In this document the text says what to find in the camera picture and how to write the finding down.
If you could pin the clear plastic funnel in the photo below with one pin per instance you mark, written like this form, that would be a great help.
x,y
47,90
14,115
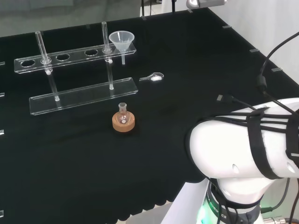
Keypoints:
x,y
121,39

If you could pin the black bench cloth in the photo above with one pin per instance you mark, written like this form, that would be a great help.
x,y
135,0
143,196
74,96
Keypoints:
x,y
93,163

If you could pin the grey white camera mount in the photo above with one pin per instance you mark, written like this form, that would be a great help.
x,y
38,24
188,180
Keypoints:
x,y
205,2

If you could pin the small round-bottom flask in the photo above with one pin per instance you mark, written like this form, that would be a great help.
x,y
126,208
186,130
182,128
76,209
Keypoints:
x,y
122,116

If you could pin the black tripod leg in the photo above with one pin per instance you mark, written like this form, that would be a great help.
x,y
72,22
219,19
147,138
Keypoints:
x,y
173,5

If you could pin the glass weighing funnel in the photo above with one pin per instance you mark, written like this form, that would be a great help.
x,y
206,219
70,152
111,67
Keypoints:
x,y
156,78

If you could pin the clear funnel stand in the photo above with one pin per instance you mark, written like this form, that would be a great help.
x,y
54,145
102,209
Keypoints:
x,y
81,95

